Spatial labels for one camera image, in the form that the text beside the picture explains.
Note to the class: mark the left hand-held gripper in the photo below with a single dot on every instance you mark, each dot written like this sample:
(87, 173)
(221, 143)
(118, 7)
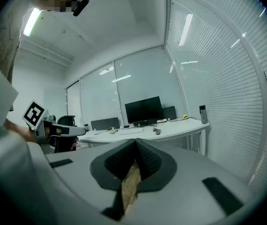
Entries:
(33, 114)

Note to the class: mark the long ceiling light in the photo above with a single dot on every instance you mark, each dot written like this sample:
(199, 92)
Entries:
(32, 22)

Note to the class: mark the black office chair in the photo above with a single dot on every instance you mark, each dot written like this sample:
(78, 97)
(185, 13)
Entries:
(65, 120)

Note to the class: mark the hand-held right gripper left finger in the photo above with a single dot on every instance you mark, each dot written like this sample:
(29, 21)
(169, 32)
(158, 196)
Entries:
(77, 172)

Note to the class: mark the yellow toy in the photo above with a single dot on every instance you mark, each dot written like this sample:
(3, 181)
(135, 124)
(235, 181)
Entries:
(185, 117)

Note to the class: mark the white keyboard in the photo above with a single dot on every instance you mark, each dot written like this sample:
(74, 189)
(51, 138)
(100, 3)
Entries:
(131, 131)

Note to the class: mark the person's left forearm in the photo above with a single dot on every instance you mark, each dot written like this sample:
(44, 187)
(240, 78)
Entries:
(20, 130)

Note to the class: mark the dark tumbler cup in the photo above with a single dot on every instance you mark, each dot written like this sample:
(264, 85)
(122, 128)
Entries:
(86, 127)

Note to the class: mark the wide grey partition panel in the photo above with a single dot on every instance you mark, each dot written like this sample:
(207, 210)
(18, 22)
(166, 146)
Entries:
(105, 123)

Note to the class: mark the dark grey partition panel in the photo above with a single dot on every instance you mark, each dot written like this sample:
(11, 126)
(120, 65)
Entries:
(169, 112)

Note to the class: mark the black head-worn camera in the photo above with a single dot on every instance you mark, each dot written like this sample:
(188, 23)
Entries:
(81, 6)

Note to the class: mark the person's grey printed shirt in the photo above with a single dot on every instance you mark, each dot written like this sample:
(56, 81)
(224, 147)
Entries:
(4, 43)

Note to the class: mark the white window blinds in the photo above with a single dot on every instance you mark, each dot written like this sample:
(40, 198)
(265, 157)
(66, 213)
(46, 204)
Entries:
(229, 78)

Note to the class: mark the yellow snack packet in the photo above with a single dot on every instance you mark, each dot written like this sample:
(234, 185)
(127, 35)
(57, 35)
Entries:
(113, 131)

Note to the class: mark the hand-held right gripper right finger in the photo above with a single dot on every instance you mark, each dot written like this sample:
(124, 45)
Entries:
(185, 172)

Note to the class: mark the grey water bottle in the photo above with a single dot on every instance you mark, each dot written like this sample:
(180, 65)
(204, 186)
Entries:
(203, 115)

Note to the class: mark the black computer monitor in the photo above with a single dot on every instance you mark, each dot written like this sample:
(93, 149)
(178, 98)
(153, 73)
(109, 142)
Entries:
(143, 110)

